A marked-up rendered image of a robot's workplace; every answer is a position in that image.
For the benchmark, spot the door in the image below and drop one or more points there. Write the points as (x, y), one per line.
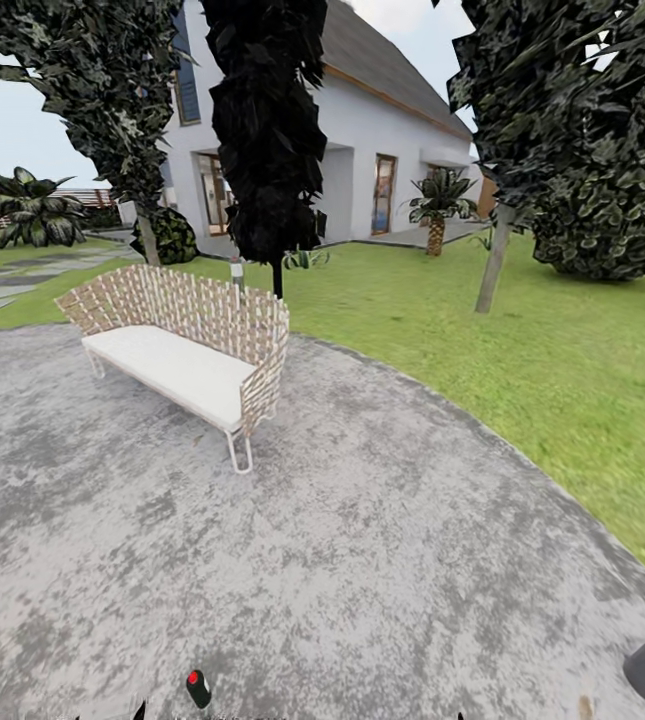
(217, 193)
(383, 180)

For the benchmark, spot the garden chair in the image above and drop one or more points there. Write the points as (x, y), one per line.
(169, 355)

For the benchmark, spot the pesticide atomizer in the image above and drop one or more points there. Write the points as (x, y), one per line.
(199, 689)

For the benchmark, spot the fixed window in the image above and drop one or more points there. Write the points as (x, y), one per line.
(168, 192)

